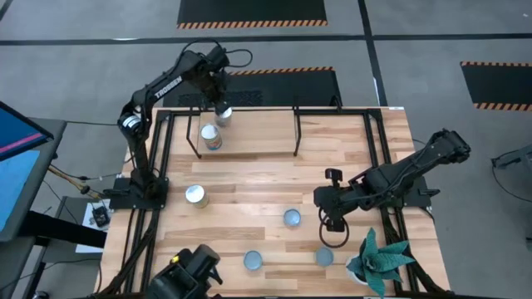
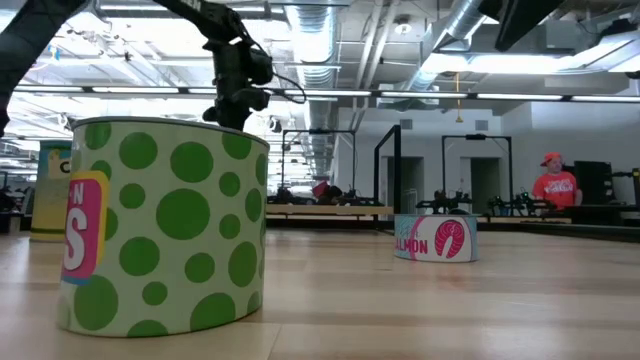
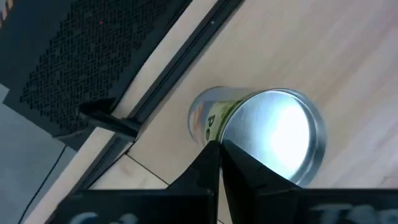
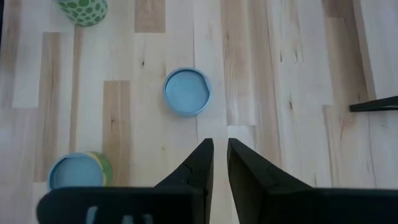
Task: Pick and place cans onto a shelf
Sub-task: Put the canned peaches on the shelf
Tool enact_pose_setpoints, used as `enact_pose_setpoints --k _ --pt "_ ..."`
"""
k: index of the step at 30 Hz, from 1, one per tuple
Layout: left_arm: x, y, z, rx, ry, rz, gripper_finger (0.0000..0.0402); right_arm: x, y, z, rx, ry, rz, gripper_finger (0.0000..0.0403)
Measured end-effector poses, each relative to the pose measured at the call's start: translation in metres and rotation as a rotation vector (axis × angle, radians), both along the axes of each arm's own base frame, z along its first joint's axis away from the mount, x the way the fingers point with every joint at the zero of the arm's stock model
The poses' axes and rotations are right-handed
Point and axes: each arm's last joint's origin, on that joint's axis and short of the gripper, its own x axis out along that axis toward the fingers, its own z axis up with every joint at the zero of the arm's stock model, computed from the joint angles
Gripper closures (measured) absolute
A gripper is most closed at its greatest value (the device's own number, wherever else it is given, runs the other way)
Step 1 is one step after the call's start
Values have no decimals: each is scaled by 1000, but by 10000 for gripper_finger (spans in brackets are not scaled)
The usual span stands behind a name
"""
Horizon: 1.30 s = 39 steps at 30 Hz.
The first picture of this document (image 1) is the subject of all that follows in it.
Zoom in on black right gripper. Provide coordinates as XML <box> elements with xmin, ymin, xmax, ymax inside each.
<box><xmin>313</xmin><ymin>169</ymin><xmax>355</xmax><ymax>232</ymax></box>

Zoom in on tall carrots can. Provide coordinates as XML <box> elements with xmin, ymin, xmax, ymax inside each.
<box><xmin>185</xmin><ymin>184</ymin><xmax>210</xmax><ymax>209</ymax></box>

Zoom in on green potted snake plant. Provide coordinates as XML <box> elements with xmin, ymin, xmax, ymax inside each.
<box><xmin>345</xmin><ymin>227</ymin><xmax>416</xmax><ymax>299</ymax></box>

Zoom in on salmon can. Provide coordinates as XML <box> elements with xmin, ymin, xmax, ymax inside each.
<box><xmin>283</xmin><ymin>208</ymin><xmax>303</xmax><ymax>228</ymax></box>

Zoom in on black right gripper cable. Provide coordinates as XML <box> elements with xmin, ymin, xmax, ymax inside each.
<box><xmin>318</xmin><ymin>207</ymin><xmax>350</xmax><ymax>249</ymax></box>

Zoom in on small black device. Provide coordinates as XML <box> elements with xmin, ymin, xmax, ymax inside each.
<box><xmin>91</xmin><ymin>206</ymin><xmax>111</xmax><ymax>228</ymax></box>

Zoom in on white paper sheet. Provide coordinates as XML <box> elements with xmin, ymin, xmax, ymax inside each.
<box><xmin>76</xmin><ymin>198</ymin><xmax>112</xmax><ymax>254</ymax></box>

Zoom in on wooden shelf black legs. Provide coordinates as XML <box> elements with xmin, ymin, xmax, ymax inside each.
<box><xmin>185</xmin><ymin>105</ymin><xmax>303</xmax><ymax>160</ymax></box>

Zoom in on tall tomatoes can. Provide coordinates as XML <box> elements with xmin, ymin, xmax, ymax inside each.
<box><xmin>200</xmin><ymin>123</ymin><xmax>224</xmax><ymax>151</ymax></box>

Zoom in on black aluminium table frame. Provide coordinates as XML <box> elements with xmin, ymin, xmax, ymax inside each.
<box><xmin>97</xmin><ymin>105</ymin><xmax>452</xmax><ymax>299</ymax></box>

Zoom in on tin can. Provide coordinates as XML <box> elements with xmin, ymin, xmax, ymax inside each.
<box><xmin>314</xmin><ymin>247</ymin><xmax>335</xmax><ymax>267</ymax></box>

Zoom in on blue computer monitor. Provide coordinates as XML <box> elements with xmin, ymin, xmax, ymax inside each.
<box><xmin>0</xmin><ymin>100</ymin><xmax>55</xmax><ymax>163</ymax></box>
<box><xmin>0</xmin><ymin>149</ymin><xmax>42</xmax><ymax>233</ymax></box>

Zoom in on grey metal stand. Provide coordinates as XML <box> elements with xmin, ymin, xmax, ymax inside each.
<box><xmin>491</xmin><ymin>144</ymin><xmax>532</xmax><ymax>169</ymax></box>

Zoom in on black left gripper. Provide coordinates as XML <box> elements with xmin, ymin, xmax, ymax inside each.
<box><xmin>199</xmin><ymin>66</ymin><xmax>231</xmax><ymax>115</ymax></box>

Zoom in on tall peaches can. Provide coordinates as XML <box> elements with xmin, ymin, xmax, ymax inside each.
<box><xmin>214</xmin><ymin>106</ymin><xmax>234</xmax><ymax>129</ymax></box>

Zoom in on yellow braided cable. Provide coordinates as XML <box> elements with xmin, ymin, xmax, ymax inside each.
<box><xmin>47</xmin><ymin>164</ymin><xmax>105</xmax><ymax>200</ymax></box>

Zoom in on green dotted can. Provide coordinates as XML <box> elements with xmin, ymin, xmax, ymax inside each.
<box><xmin>243</xmin><ymin>250</ymin><xmax>264</xmax><ymax>272</ymax></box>

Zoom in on black mat orange-striped edge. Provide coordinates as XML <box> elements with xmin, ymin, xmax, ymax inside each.
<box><xmin>176</xmin><ymin>0</ymin><xmax>328</xmax><ymax>30</ymax></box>
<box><xmin>460</xmin><ymin>61</ymin><xmax>532</xmax><ymax>112</ymax></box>
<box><xmin>162</xmin><ymin>66</ymin><xmax>342</xmax><ymax>109</ymax></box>

